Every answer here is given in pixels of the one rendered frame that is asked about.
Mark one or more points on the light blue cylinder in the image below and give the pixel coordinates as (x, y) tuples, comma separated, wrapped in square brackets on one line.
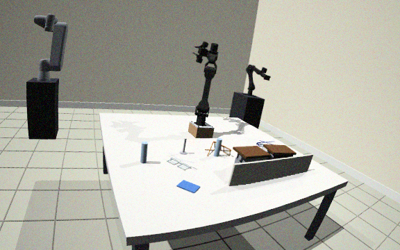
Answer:
[(144, 149), (218, 147)]

